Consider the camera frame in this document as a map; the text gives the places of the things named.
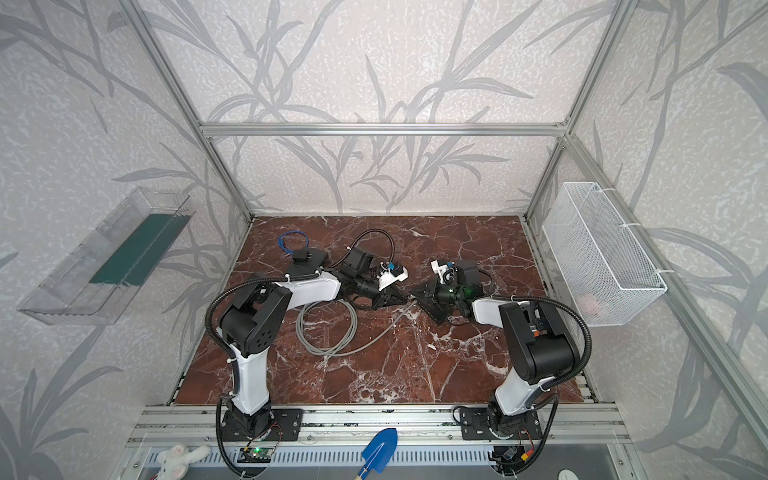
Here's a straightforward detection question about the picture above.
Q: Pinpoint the small black network switch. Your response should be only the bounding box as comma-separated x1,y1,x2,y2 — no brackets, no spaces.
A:
410,278,455,325

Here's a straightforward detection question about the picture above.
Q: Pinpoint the grey ethernet cable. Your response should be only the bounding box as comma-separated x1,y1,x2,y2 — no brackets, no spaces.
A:
295,298,418,362

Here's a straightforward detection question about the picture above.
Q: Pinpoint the blue ethernet cable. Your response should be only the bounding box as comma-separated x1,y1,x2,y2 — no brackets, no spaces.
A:
277,230,311,254

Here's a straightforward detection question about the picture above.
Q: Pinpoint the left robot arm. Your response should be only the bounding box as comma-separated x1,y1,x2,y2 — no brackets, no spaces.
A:
204,248,408,439

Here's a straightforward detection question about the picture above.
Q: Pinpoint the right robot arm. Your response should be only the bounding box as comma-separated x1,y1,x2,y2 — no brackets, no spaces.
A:
420,260,591,440

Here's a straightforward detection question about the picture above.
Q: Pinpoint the blue toy shovel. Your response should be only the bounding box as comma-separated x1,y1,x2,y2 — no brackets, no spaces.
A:
355,427,398,480

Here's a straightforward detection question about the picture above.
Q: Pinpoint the white plush bunny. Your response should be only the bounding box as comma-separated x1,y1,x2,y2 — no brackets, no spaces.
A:
155,445,211,480

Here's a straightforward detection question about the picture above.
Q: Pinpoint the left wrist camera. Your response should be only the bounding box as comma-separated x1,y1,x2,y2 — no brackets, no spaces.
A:
377,262,408,291

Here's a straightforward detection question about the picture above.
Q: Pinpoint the white wire mesh basket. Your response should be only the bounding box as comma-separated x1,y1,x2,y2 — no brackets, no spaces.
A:
543,182,667,327

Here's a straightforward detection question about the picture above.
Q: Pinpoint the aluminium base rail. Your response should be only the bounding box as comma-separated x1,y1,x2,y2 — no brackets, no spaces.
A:
126,403,632,448

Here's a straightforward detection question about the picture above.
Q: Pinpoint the clear plastic wall bin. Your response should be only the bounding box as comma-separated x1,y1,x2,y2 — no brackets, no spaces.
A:
18,187,196,326

